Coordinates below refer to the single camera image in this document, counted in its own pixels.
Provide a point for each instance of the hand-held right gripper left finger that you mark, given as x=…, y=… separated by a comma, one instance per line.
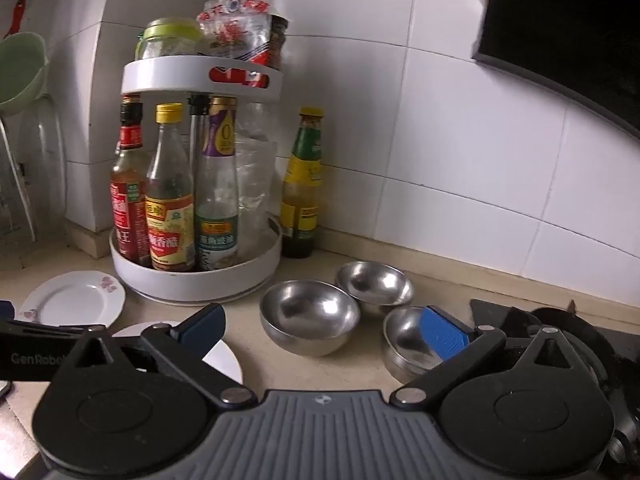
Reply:
x=202, y=330

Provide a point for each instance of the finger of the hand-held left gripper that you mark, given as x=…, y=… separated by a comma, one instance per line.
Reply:
x=55, y=327
x=5, y=310

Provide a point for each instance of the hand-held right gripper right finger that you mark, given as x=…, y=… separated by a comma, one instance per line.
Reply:
x=442, y=335

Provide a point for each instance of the white floral plate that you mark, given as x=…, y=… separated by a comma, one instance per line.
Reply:
x=75, y=300

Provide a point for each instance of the small steel bowl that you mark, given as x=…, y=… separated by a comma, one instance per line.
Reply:
x=407, y=340

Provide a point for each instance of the plain white plate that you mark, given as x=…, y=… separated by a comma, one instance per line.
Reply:
x=226, y=362

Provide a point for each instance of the medium steel bowl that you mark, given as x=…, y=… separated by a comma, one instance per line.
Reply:
x=372, y=285

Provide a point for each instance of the large steel bowl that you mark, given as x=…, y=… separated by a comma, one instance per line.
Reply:
x=310, y=310

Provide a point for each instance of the black gas stove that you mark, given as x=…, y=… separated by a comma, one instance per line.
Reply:
x=500, y=317

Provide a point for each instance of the purple label sauce bottle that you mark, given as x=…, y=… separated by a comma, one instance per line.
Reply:
x=216, y=230

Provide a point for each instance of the yellow cap vinegar bottle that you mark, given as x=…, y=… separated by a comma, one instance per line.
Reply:
x=170, y=230

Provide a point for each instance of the red label sauce bottle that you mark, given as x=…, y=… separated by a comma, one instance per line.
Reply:
x=127, y=210

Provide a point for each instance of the clear plastic bag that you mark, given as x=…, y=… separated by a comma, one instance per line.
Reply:
x=256, y=185

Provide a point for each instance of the green yellow label bottle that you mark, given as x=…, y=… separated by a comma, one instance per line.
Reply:
x=300, y=200

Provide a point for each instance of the green plastic bowl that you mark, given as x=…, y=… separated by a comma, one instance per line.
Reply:
x=20, y=75

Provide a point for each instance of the white round tray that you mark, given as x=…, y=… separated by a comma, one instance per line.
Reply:
x=200, y=67

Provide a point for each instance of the green lid glass jar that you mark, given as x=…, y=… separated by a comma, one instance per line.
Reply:
x=167, y=42

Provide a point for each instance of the red hanging utensil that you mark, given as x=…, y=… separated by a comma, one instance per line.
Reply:
x=19, y=12

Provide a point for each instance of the red printed snack bag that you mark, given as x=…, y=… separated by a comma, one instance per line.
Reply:
x=235, y=30

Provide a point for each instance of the black range hood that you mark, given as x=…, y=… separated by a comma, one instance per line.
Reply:
x=560, y=20

